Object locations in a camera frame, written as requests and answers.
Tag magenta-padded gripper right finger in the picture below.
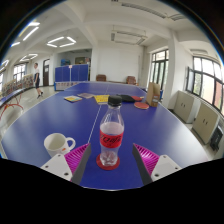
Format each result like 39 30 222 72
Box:
131 143 183 186

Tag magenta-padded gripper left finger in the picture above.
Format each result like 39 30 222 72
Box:
39 142 92 186

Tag clear bottle with red label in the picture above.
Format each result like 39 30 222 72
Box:
99 95 125 167

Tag white mug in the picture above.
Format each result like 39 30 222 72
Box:
43 132 77 158

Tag flat round red coaster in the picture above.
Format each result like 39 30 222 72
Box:
95 153 121 171

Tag blue and yellow book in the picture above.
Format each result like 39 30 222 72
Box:
63 95 83 103

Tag thin grey booklet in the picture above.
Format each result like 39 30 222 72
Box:
77 92 95 100

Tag white cabinet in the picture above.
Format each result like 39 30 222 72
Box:
172 90 202 124
192 101 221 145

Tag black bin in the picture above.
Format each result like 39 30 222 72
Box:
209 124 224 153

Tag brown chair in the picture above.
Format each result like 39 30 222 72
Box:
95 74 107 83
125 75 138 86

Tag person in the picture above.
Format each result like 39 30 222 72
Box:
33 62 45 100

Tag dark door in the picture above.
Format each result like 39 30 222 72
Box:
42 58 51 87

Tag blue table with red legs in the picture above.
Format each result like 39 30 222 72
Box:
0 87 26 121

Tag tall black-framed window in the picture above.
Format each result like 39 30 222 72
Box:
148 49 170 91

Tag shelf unit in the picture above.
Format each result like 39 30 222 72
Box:
1 73 35 98

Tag wide black-framed window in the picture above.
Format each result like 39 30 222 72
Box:
185 55 224 116

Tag ceiling lights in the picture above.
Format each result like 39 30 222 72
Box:
1 21 77 68

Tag ceiling air conditioner unit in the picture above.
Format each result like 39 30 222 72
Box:
110 30 148 46

